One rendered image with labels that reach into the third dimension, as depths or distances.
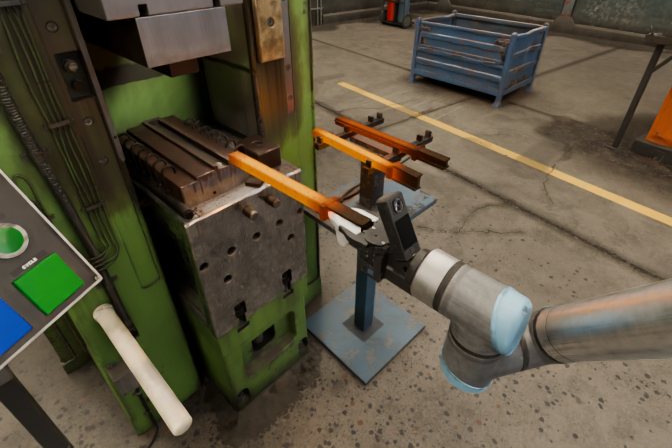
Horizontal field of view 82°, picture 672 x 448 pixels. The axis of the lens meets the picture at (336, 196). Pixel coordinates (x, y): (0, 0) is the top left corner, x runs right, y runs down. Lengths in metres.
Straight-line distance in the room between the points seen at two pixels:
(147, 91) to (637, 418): 2.11
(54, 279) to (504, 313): 0.72
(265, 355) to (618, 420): 1.34
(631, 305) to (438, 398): 1.23
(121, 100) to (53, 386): 1.20
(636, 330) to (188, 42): 0.91
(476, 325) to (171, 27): 0.79
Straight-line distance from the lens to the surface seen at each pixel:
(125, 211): 1.17
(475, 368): 0.70
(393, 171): 1.07
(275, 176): 0.86
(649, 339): 0.59
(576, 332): 0.67
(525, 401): 1.85
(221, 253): 1.11
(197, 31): 0.95
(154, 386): 1.07
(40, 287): 0.82
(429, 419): 1.70
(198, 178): 1.04
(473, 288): 0.62
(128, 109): 1.45
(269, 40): 1.22
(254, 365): 1.62
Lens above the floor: 1.50
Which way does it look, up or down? 34 degrees down
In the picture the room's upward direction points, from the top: straight up
